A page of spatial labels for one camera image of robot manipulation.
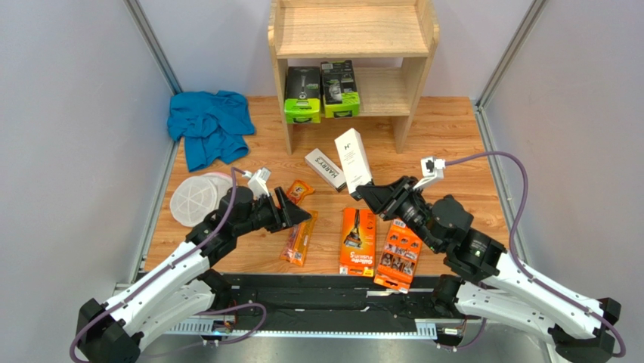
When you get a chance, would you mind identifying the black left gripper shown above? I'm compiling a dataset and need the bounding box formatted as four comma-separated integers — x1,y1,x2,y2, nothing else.
234,186,311,237

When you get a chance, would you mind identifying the tall white razor box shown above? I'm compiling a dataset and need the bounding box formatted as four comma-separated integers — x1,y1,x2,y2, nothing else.
335,128,373,200

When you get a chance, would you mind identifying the white Harry's razor box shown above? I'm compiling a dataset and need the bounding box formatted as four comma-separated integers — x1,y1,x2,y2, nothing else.
305,148,347,192

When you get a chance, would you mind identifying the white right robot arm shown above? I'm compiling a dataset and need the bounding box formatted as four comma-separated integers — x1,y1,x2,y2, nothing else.
357,177,626,362

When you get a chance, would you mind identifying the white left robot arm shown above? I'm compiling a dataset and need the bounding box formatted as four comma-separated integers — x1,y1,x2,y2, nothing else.
70,186,311,362

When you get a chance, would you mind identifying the wooden two-tier shelf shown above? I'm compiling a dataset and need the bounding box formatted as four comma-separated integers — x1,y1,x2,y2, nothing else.
267,0,441,153

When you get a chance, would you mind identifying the long orange Bic razor bag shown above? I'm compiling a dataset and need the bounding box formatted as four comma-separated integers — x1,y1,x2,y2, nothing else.
280,210,319,266

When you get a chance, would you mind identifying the orange Gillette cartridge box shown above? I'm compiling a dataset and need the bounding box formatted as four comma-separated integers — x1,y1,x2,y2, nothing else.
374,219,423,293

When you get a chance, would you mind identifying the orange Gillette Fusion5 razor box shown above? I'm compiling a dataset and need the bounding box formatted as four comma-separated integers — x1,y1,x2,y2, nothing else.
339,208,376,278

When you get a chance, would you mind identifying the white round mesh lid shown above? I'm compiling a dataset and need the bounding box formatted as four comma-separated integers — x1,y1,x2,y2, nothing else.
169,172,232,227

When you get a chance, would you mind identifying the green black razor box right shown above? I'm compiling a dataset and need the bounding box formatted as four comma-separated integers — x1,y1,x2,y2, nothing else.
320,60,361,119

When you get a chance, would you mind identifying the blue crumpled cloth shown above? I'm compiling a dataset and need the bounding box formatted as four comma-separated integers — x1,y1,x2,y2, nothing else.
167,91,255,172

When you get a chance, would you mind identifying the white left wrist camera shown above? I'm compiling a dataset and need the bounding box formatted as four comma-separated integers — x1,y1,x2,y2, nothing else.
242,167,271,199

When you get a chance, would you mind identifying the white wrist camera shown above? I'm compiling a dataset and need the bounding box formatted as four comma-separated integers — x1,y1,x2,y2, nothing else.
413,157,446,191
242,167,271,199

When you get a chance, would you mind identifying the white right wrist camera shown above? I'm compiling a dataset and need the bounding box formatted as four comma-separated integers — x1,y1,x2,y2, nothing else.
413,157,446,191

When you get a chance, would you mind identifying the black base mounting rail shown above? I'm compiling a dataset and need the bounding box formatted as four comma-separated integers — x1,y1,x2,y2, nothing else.
169,271,481,346

